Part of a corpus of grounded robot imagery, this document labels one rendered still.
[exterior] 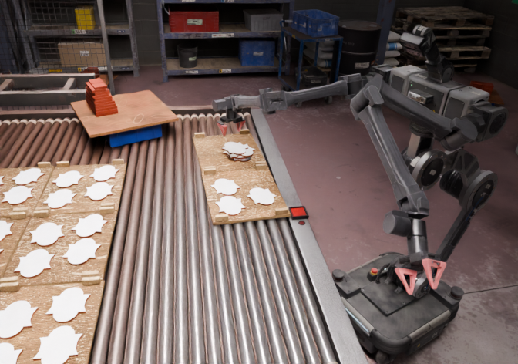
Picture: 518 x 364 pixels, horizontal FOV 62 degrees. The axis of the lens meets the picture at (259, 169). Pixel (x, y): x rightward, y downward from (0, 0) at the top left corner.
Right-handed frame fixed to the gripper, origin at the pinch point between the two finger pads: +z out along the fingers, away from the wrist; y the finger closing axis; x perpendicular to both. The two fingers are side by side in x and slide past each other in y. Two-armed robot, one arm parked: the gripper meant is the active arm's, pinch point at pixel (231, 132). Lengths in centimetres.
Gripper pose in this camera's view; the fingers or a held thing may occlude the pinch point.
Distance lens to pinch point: 232.9
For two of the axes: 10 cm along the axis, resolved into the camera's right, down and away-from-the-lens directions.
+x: 6.2, 4.1, -6.6
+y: -7.8, 3.0, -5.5
